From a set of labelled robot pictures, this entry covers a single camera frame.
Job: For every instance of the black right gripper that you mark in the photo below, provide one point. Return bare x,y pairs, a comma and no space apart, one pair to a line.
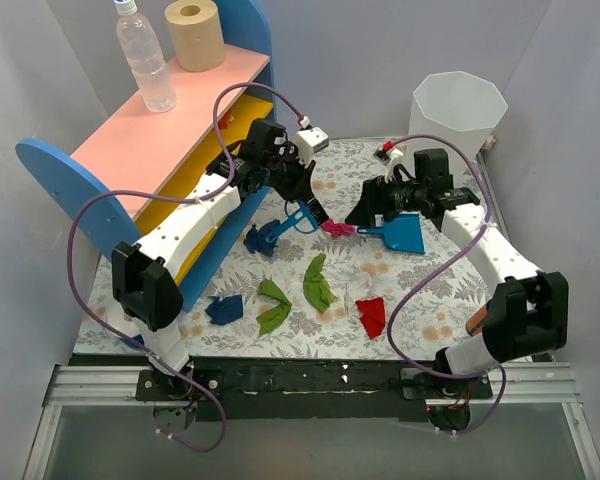
373,198

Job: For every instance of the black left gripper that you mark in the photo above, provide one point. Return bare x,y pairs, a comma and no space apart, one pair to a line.
297,179

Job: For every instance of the blue hand brush black bristles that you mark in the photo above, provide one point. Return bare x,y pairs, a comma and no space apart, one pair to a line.
302,217

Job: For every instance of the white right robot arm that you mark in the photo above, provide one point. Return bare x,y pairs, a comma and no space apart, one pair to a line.
527,309

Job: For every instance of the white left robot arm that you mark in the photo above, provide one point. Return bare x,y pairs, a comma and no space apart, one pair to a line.
146,274

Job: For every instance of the blue plastic dustpan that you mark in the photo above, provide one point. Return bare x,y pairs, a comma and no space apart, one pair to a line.
403,233

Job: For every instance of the pink paper scrap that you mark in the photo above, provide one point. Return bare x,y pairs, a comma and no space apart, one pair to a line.
336,229

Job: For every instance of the dark blue paper scrap upper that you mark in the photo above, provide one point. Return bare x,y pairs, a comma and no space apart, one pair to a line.
256,239

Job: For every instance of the dark blue paper scrap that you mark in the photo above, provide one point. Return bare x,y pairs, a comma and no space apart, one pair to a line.
225,310
256,239

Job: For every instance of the floral patterned table mat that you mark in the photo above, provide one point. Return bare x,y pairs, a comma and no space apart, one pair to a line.
426,304

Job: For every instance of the red scrap on shelf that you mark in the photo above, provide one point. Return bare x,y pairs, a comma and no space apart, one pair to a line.
225,120

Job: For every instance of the green paper scrap right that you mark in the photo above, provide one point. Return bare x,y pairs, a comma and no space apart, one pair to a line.
316,288

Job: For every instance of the green paper scrap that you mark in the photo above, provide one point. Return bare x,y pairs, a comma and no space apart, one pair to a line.
316,288
273,317

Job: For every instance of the red paper scrap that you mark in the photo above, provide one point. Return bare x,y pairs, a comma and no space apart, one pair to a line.
372,316

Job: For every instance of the white octagonal waste bin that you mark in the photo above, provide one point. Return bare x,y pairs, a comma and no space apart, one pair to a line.
459,107

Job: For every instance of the green paper scrap left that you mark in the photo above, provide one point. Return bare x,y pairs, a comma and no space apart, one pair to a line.
273,317

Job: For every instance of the dark blue paper scrap lower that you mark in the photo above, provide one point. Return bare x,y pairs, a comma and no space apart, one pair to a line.
225,310

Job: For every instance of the blue wooden shelf unit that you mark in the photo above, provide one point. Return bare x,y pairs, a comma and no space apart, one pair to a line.
164,153

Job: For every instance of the orange battery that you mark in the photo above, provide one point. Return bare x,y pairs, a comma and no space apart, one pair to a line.
475,324

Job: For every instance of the brown paper roll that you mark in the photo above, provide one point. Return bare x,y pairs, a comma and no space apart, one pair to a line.
196,34

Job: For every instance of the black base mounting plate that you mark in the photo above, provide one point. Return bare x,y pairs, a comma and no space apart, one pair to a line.
259,388

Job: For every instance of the clear plastic water bottle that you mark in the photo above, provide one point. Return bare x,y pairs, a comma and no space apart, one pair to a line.
145,58

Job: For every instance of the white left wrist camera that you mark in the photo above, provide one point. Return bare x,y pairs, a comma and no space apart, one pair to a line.
309,142

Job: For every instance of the aluminium rail frame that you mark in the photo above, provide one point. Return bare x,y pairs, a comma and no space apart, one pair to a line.
113,418

